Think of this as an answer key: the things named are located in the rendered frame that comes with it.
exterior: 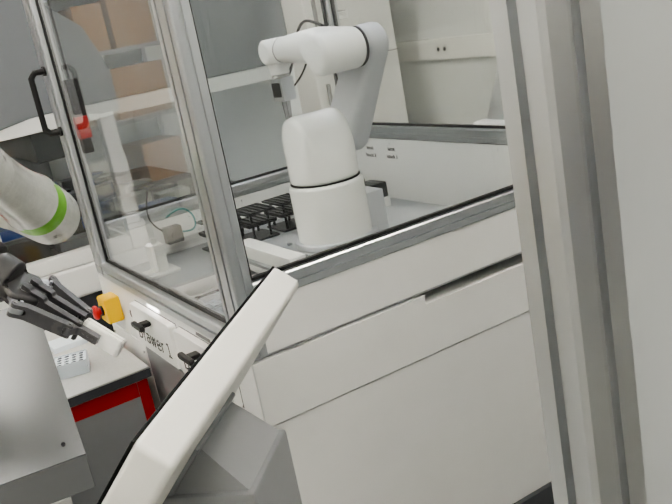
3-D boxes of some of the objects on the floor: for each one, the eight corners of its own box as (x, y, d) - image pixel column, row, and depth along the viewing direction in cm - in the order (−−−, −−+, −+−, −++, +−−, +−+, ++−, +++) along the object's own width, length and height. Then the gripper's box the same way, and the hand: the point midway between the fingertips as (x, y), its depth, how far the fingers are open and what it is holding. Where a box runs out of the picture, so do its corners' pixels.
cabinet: (341, 755, 185) (266, 432, 163) (172, 549, 272) (108, 320, 250) (632, 553, 230) (604, 278, 208) (407, 432, 316) (371, 228, 295)
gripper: (-25, 265, 126) (112, 348, 126) (22, 239, 138) (147, 314, 138) (-41, 304, 128) (93, 385, 128) (6, 275, 141) (129, 349, 140)
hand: (102, 337), depth 133 cm, fingers closed
